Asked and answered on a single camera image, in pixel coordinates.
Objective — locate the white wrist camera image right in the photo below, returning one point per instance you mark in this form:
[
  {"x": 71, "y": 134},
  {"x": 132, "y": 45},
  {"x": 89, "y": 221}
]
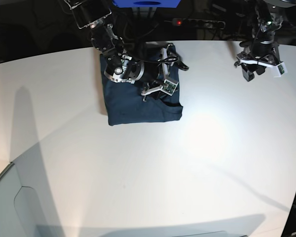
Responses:
[{"x": 279, "y": 70}]

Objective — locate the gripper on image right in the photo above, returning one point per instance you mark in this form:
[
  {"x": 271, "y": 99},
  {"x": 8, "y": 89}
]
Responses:
[{"x": 262, "y": 54}]

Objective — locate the blue box with oval hole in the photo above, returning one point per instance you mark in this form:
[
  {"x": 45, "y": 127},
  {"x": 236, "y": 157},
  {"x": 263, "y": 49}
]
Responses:
[{"x": 146, "y": 3}]

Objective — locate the black power strip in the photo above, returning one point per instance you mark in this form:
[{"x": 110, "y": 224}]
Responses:
[{"x": 198, "y": 23}]

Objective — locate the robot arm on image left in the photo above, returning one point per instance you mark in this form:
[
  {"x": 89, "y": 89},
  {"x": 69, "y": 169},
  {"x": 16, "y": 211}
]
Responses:
[{"x": 129, "y": 59}]

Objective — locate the blue T-shirt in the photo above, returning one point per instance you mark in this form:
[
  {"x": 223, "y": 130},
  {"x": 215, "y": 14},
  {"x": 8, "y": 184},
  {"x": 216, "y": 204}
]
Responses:
[{"x": 125, "y": 104}]

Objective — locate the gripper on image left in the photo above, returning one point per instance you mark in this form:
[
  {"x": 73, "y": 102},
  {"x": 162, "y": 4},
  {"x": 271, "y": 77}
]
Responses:
[{"x": 159, "y": 65}]

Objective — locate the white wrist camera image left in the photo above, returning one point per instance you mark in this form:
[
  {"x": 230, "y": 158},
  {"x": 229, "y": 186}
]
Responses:
[{"x": 169, "y": 86}]

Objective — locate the aluminium profile post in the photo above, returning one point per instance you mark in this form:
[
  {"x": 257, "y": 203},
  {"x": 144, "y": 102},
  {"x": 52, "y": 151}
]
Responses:
[{"x": 143, "y": 12}]

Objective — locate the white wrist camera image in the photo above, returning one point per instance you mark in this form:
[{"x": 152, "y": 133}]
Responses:
[
  {"x": 279, "y": 70},
  {"x": 169, "y": 86}
]

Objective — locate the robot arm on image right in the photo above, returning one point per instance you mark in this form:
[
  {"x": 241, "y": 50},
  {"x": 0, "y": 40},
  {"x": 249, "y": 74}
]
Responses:
[{"x": 267, "y": 16}]

